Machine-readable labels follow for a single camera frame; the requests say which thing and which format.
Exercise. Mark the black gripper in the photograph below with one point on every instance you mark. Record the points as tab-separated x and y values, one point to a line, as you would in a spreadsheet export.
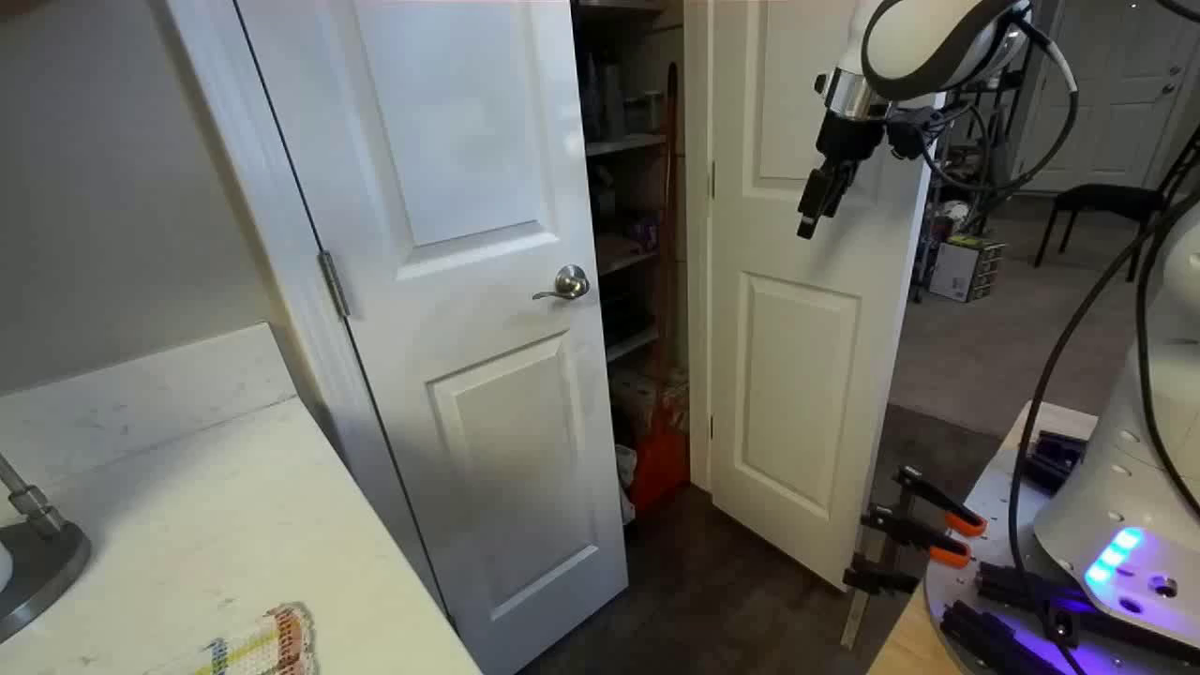
845	143

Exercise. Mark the white closet door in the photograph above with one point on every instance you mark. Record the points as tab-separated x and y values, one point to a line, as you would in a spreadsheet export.
442	163
803	324

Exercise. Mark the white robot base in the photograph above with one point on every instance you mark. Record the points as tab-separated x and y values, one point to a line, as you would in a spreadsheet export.
1125	522

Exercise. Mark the white background door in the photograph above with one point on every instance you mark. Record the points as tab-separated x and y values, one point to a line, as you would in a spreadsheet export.
1130	60

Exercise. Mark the brushed nickel left door lever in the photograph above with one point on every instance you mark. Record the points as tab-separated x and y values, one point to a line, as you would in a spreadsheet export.
571	282

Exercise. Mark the door hinge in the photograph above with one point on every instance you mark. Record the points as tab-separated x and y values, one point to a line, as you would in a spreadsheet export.
333	285

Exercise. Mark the white cardboard box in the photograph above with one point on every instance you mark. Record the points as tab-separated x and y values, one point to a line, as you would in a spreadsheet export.
966	268

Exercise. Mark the closet shelves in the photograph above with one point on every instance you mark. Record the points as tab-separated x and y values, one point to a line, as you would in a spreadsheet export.
627	69

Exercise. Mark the black chair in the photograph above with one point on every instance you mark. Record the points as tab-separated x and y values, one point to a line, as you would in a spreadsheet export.
1135	205

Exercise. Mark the black orange clamp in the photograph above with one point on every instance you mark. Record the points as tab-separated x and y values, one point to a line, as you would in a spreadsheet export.
908	534
952	513

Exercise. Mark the orange bag in closet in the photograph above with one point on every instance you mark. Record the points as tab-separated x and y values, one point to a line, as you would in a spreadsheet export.
662	465

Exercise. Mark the black orange clamp lower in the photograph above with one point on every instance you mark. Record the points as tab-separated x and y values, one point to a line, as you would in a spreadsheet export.
908	534

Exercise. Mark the wire storage rack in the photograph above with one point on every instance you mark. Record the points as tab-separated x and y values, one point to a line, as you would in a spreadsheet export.
968	163

